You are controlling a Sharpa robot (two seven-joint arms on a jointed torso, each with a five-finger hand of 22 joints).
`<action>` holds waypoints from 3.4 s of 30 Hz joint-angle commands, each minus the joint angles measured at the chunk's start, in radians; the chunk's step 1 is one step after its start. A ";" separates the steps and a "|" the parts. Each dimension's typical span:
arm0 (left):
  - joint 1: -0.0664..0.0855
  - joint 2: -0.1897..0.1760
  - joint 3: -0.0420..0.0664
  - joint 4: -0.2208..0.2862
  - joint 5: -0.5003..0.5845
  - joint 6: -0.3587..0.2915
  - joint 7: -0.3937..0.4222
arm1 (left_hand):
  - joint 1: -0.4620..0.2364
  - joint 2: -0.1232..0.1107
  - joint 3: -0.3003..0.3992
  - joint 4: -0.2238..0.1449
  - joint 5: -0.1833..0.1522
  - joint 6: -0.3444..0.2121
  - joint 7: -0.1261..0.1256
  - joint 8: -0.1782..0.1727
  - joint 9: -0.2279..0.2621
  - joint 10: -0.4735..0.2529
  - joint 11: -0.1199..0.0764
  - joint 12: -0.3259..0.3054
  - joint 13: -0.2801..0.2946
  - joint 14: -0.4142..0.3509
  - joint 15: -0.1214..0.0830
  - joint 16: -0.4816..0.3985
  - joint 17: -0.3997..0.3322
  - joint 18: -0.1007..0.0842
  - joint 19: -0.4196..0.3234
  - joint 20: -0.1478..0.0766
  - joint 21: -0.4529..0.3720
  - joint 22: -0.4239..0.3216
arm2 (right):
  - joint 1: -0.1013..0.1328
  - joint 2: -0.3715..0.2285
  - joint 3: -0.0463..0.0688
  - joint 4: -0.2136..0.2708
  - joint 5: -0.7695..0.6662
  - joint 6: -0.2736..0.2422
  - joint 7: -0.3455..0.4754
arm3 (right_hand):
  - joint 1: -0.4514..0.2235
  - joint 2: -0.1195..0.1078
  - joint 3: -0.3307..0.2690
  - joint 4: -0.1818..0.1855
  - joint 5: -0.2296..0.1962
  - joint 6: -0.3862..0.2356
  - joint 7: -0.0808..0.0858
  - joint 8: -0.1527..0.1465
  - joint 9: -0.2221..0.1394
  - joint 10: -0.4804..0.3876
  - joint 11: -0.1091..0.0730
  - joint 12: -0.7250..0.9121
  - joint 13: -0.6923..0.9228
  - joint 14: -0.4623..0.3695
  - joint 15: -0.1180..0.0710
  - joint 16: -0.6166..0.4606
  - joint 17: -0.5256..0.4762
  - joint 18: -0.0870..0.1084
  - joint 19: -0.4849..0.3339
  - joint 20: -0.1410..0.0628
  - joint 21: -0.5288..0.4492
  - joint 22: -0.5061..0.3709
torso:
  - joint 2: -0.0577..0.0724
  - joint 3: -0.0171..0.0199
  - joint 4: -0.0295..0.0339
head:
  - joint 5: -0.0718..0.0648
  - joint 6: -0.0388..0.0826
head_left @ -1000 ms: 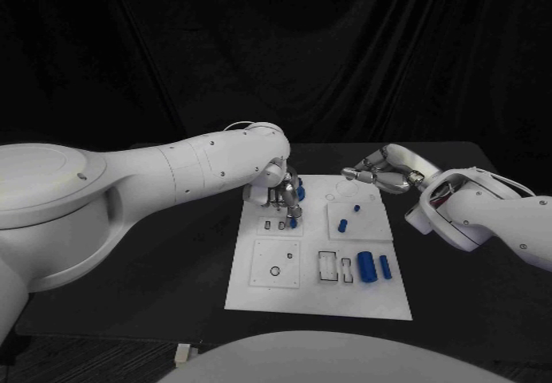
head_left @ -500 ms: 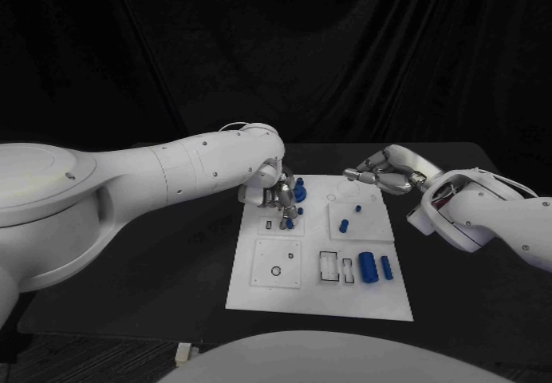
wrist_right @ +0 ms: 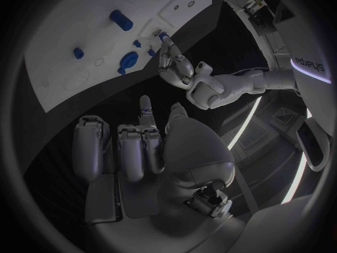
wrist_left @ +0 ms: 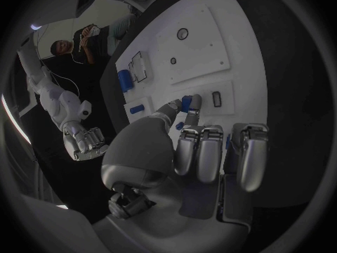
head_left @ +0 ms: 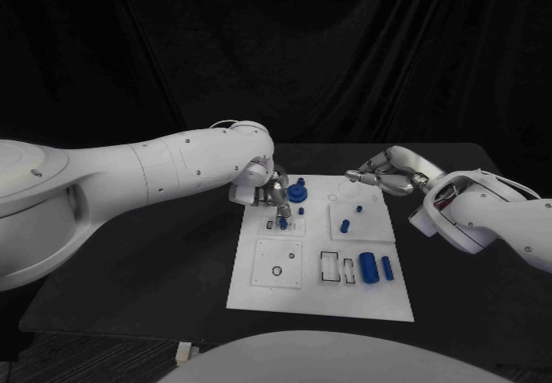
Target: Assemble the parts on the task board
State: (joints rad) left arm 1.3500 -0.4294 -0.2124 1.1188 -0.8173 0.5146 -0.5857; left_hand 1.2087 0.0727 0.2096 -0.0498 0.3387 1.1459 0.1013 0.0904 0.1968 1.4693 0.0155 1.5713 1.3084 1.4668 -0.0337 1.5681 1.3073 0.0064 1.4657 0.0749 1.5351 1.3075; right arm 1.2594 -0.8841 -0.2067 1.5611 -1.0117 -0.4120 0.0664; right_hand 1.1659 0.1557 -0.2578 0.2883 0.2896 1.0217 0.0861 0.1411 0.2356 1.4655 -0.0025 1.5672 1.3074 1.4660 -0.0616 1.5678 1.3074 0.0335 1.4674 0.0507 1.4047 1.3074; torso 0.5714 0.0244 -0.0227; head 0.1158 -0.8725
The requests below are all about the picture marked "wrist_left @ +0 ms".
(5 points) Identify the white task board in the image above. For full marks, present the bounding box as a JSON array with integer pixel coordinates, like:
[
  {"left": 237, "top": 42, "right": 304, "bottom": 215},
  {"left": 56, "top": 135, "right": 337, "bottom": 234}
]
[{"left": 114, "top": 0, "right": 269, "bottom": 175}]

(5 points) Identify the short blue cylinder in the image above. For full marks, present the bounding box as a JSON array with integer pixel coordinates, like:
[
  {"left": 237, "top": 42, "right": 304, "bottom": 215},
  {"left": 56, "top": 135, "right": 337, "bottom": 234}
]
[{"left": 129, "top": 104, "right": 145, "bottom": 115}]

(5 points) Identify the blue block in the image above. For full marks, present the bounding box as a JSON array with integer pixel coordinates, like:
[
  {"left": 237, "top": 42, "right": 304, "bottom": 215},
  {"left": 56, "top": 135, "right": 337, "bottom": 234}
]
[{"left": 181, "top": 95, "right": 193, "bottom": 113}]

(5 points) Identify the large blue cylinder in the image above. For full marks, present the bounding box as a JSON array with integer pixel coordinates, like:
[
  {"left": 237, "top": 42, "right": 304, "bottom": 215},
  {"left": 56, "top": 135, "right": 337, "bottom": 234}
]
[{"left": 117, "top": 69, "right": 134, "bottom": 93}]

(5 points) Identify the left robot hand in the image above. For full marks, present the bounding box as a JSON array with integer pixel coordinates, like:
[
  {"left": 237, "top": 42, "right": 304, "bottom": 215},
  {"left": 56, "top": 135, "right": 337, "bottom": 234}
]
[{"left": 91, "top": 93, "right": 271, "bottom": 253}]

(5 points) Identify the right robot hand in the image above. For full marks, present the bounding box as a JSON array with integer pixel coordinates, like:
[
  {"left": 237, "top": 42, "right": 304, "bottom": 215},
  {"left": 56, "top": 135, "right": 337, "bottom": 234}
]
[{"left": 62, "top": 121, "right": 111, "bottom": 161}]

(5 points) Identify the white cable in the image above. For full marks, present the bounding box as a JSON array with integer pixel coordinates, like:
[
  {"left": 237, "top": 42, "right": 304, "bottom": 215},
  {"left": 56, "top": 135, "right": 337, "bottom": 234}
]
[{"left": 37, "top": 24, "right": 81, "bottom": 99}]

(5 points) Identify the person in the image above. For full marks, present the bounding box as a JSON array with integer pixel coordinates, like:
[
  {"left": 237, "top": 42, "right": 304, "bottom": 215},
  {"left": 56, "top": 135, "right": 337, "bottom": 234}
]
[{"left": 49, "top": 13, "right": 139, "bottom": 65}]

